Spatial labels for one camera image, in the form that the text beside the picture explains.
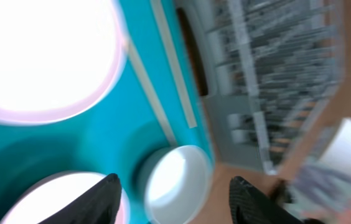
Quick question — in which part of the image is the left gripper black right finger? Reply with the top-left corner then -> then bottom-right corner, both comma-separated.
228,176 -> 303,224

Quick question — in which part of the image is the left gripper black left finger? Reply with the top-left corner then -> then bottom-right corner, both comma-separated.
39,173 -> 122,224

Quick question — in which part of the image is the grey-white bowl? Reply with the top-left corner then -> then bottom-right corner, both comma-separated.
136,145 -> 213,224

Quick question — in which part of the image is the pink plate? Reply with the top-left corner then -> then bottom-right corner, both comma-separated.
0,0 -> 127,126

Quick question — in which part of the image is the grey dishwasher rack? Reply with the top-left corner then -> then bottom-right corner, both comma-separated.
175,0 -> 346,175

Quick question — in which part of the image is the teal serving tray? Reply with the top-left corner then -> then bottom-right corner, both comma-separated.
0,1 -> 215,223

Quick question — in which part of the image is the wooden chopstick left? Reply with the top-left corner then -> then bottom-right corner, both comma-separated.
124,39 -> 177,146

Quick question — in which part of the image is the wooden chopstick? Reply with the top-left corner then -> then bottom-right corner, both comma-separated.
150,0 -> 197,128
124,39 -> 177,146

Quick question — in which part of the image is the wooden chopstick right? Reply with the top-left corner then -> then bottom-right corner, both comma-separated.
150,0 -> 197,128

